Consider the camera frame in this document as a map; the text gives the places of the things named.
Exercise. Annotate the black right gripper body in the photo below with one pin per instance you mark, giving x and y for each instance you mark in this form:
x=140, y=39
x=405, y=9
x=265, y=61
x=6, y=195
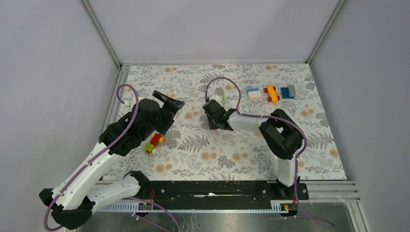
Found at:
x=212, y=122

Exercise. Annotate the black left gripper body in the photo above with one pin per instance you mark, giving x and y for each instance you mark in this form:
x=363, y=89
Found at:
x=164, y=119

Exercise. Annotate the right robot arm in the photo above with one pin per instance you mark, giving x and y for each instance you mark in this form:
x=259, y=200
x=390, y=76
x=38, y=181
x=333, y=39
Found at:
x=281, y=134

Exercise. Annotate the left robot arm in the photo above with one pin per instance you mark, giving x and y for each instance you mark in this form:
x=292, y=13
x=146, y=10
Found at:
x=72, y=203

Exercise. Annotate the red green toy car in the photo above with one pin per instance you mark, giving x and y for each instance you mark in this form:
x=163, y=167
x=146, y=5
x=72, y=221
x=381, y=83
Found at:
x=151, y=146

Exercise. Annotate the floral patterned table mat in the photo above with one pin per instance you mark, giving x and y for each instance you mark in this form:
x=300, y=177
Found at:
x=191, y=151

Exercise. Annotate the blue white toy block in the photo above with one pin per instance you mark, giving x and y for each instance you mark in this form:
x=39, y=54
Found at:
x=253, y=94

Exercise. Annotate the orange toy car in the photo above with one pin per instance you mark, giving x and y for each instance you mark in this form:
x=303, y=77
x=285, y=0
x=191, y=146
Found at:
x=272, y=95

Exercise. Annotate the blue grey toy block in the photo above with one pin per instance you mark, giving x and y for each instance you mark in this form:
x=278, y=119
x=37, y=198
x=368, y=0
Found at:
x=288, y=92

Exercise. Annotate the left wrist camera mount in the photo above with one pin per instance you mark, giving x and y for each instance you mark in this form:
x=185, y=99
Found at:
x=128, y=104

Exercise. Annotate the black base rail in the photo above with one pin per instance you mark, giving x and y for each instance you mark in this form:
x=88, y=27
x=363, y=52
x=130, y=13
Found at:
x=232, y=192

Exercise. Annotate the white slotted cable duct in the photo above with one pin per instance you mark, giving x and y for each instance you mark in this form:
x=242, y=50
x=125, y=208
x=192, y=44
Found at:
x=224, y=207

